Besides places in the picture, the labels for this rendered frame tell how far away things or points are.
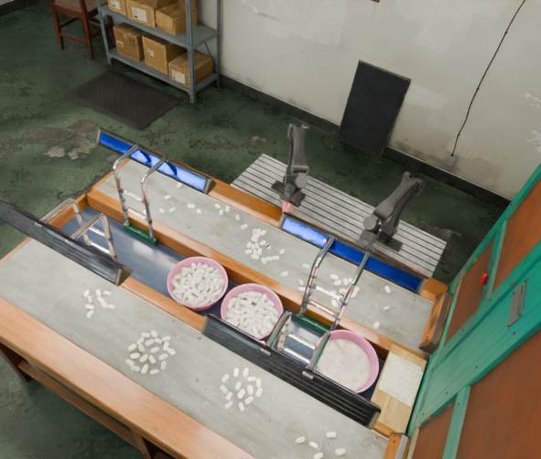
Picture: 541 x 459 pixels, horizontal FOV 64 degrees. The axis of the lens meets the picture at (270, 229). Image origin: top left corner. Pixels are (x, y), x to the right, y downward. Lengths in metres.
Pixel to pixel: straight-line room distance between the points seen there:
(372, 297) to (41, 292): 1.45
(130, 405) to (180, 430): 0.20
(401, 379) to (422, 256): 0.78
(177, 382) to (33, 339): 0.59
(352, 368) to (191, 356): 0.65
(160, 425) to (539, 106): 3.07
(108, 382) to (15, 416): 0.99
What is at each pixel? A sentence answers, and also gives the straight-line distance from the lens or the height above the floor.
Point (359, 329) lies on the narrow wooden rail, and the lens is 1.93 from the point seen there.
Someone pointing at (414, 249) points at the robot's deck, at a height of 0.66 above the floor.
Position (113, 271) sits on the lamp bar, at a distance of 1.64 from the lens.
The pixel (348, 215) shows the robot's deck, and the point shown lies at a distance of 2.46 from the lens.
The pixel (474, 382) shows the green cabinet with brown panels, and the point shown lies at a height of 1.29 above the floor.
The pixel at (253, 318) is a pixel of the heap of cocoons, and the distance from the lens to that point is 1.91.
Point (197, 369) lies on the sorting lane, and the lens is 1.80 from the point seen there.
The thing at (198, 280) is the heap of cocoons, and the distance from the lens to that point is 1.99.
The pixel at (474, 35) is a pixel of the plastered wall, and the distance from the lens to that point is 3.48.
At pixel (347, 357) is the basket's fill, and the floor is 0.73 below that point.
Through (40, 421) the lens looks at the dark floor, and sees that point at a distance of 2.66.
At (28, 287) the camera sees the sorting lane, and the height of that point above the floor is 0.74.
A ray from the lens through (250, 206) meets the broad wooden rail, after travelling 2.26.
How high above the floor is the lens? 2.40
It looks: 49 degrees down
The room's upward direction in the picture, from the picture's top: 9 degrees clockwise
